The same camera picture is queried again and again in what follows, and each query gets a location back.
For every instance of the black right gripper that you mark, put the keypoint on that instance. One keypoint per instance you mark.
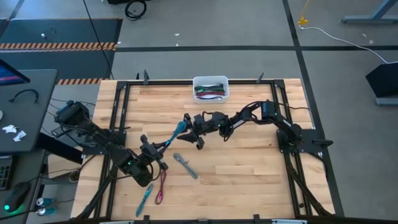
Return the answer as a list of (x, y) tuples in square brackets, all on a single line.
[(205, 124)]

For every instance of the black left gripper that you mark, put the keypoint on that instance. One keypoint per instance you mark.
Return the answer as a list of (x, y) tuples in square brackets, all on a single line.
[(150, 152)]

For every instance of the light blue pen bottom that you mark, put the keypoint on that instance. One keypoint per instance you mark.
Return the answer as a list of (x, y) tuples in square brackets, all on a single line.
[(144, 200)]

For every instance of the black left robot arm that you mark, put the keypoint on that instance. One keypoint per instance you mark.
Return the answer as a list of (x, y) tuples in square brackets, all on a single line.
[(93, 130)]

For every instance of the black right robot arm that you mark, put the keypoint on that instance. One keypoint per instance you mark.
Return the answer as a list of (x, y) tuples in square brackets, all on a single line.
[(270, 112)]

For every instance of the white plastic bin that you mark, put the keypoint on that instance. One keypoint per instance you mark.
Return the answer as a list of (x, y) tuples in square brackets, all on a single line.
[(211, 78)]

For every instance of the blue drink can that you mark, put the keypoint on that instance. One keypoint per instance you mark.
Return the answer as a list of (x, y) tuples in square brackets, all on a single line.
[(46, 202), (46, 211)]

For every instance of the dark low desk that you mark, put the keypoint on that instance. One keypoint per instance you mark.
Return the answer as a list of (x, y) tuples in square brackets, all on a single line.
[(31, 168)]

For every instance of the grey side desk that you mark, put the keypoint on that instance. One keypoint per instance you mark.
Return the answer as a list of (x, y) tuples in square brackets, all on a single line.
[(31, 102)]

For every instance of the white paper scrap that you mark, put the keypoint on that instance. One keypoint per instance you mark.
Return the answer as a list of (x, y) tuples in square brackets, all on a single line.
[(20, 136), (9, 128)]

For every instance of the black hazard-striped floor mat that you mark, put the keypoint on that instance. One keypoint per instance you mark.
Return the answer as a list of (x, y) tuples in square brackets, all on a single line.
[(62, 31)]

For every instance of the black computer mouse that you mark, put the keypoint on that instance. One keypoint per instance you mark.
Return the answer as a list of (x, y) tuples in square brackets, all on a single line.
[(17, 196)]

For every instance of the black keyboard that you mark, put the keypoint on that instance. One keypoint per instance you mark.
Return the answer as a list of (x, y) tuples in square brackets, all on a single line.
[(4, 171)]

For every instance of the computer monitor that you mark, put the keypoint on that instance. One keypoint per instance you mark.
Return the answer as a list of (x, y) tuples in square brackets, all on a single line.
[(9, 76)]

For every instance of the black floor stand base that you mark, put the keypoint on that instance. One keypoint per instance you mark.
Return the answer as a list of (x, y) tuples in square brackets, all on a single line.
[(385, 81)]

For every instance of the blue-grey table leg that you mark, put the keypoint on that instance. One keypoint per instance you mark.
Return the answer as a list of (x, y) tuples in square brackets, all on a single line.
[(367, 20)]

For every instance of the black aluminium table frame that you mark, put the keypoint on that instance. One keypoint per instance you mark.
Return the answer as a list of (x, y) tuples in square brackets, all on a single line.
[(161, 82)]

